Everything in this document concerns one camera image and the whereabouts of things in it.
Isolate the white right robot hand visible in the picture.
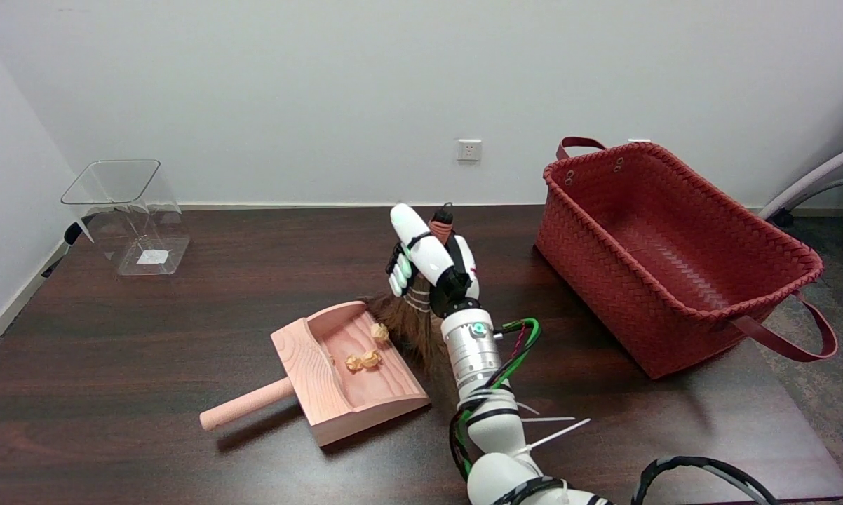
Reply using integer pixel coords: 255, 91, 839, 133
386, 203, 481, 318

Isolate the brown straw hand broom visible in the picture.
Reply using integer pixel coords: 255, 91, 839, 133
362, 203, 459, 383

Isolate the wooden dustpan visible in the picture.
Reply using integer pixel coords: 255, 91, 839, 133
199, 301, 433, 447

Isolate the red woven basket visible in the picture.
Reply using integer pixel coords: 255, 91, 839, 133
534, 136, 838, 380

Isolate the clear plastic bin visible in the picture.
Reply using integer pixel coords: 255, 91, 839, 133
61, 159, 191, 276

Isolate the black clamp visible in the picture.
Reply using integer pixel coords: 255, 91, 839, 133
41, 213, 100, 278

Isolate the black sleeved cable loop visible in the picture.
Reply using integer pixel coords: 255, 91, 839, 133
631, 455, 781, 505

